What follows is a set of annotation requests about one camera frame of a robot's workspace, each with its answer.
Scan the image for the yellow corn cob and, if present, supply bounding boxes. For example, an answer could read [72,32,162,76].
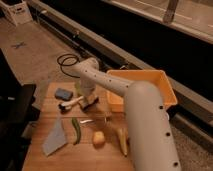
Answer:
[117,128,128,156]

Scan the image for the green chili pepper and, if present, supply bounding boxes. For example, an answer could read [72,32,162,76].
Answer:
[71,118,81,145]

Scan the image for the black chair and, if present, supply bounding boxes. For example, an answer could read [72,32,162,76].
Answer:
[0,49,40,171]

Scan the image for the black whiteboard eraser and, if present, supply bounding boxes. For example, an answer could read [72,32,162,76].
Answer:
[78,97,99,110]

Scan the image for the yellow plastic bin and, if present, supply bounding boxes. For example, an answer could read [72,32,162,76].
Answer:
[106,70,178,113]

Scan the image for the white cardboard box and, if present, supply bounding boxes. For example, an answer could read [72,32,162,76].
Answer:
[0,0,32,26]

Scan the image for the blue cloth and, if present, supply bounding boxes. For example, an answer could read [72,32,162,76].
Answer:
[42,118,67,156]

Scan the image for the blue sponge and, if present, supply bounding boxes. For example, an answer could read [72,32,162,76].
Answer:
[55,88,73,101]

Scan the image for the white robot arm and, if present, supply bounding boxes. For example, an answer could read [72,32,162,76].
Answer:
[72,58,182,171]

